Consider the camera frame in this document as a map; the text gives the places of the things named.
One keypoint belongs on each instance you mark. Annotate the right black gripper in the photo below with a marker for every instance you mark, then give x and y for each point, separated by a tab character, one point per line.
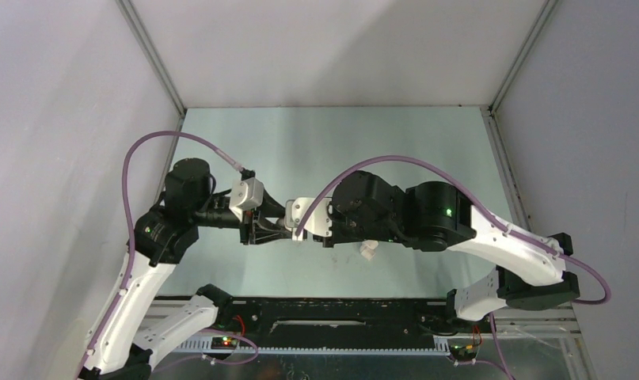
336	237

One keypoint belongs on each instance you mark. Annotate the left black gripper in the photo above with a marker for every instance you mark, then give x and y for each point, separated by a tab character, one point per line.
256	233

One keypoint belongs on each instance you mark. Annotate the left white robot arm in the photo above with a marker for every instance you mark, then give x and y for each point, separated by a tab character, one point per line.
159	240

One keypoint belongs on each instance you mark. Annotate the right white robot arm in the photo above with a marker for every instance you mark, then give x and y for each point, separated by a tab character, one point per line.
435	216

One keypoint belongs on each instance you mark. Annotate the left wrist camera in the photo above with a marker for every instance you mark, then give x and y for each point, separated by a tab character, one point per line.
246	194

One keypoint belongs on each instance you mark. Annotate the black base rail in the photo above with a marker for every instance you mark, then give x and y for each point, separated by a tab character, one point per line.
338	322

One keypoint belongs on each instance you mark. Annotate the grey cable duct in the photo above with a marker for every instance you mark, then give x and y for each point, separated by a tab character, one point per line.
208	345

